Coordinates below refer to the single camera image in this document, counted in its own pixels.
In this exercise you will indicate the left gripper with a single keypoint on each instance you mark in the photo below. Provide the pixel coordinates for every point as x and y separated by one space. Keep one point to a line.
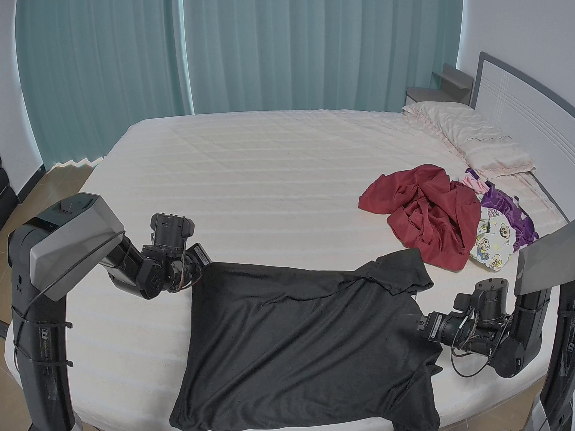
200 256

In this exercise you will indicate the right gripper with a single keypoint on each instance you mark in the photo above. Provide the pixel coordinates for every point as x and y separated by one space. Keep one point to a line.
438 328

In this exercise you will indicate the black T-shirt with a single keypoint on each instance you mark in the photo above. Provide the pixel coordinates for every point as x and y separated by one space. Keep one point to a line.
305 344

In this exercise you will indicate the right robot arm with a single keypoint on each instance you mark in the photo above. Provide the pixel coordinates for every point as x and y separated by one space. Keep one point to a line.
534 263

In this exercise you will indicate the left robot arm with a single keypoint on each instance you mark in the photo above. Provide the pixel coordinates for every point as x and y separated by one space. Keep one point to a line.
67 249

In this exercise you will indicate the bed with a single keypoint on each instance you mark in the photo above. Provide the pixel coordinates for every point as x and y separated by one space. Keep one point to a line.
269 173

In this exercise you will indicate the white printed garment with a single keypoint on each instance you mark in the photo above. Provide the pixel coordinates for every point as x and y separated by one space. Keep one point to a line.
494 245

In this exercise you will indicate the dark red garment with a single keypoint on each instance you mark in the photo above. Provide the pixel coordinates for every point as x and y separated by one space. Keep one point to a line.
426 213

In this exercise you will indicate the purple satin garment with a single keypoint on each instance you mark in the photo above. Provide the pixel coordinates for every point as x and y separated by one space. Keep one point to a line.
512 213

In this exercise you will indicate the pink garment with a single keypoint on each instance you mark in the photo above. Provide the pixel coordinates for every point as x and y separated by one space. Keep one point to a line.
477 184

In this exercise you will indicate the pale pink pillow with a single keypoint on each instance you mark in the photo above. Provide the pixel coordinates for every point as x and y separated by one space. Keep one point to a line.
471 133

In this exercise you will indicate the blue-green curtain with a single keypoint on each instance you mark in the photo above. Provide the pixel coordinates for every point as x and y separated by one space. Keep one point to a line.
103 61
314 38

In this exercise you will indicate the grey bedside table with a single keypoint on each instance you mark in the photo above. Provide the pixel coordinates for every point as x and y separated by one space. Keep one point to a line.
431 94

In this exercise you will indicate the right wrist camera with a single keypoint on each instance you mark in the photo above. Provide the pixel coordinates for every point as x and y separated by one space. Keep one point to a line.
462 303

